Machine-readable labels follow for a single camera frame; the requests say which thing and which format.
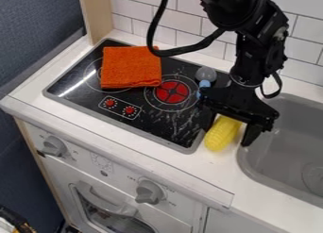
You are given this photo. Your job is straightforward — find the orange cloth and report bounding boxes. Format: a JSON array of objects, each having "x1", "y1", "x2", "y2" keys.
[{"x1": 99, "y1": 45, "x2": 164, "y2": 90}]

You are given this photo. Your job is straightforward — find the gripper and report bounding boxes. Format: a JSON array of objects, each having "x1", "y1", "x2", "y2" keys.
[{"x1": 197, "y1": 84, "x2": 281, "y2": 148}]

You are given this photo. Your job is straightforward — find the toy sink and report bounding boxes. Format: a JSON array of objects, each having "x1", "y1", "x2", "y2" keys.
[{"x1": 235, "y1": 92, "x2": 323, "y2": 209}]

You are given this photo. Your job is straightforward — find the blue and clear toy spoon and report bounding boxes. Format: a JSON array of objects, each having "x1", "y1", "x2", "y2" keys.
[{"x1": 193, "y1": 66, "x2": 219, "y2": 100}]

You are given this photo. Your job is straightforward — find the yellow toy corn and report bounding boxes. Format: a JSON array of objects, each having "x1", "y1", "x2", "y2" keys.
[{"x1": 203, "y1": 115, "x2": 244, "y2": 152}]

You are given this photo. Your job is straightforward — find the toy stove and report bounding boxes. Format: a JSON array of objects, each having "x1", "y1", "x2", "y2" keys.
[{"x1": 42, "y1": 38, "x2": 234, "y2": 155}]

